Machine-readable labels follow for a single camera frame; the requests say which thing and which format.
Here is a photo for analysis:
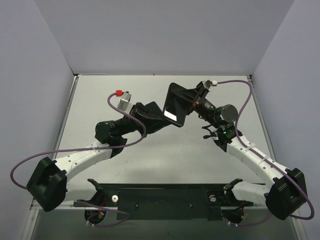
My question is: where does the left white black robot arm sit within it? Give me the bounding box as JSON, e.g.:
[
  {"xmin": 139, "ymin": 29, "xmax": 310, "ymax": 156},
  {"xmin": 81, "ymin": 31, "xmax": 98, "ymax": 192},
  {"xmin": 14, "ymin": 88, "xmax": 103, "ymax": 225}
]
[{"xmin": 26, "ymin": 101, "xmax": 170, "ymax": 212}]

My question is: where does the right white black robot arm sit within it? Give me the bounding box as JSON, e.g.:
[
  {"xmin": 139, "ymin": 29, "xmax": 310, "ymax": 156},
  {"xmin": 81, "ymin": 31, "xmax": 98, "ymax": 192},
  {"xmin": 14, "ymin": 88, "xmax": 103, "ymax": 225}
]
[{"xmin": 163, "ymin": 80, "xmax": 308, "ymax": 220}]

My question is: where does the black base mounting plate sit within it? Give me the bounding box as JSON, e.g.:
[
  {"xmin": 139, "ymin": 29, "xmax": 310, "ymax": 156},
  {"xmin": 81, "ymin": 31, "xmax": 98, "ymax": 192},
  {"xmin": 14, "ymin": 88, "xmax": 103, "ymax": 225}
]
[{"xmin": 74, "ymin": 183, "xmax": 253, "ymax": 223}]

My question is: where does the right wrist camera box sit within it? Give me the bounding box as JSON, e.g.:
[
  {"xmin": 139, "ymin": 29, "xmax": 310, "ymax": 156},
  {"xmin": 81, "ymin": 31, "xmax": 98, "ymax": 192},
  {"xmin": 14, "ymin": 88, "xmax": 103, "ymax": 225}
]
[{"xmin": 202, "ymin": 80, "xmax": 218, "ymax": 92}]

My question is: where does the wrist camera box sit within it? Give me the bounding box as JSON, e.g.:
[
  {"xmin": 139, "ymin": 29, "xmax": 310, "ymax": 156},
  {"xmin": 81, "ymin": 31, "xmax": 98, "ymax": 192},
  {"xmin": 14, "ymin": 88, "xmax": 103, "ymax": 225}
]
[
  {"xmin": 117, "ymin": 92, "xmax": 133, "ymax": 114},
  {"xmin": 202, "ymin": 80, "xmax": 218, "ymax": 92}
]

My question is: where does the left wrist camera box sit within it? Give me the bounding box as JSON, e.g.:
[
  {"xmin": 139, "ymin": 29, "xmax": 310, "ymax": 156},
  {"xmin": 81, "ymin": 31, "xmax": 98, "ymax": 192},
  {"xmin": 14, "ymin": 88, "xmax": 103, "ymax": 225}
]
[{"xmin": 117, "ymin": 92, "xmax": 133, "ymax": 114}]

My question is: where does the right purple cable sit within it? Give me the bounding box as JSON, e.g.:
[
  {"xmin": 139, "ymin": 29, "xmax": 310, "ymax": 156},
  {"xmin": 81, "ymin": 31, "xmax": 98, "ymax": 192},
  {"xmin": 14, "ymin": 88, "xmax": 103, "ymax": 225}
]
[{"xmin": 212, "ymin": 79, "xmax": 315, "ymax": 221}]

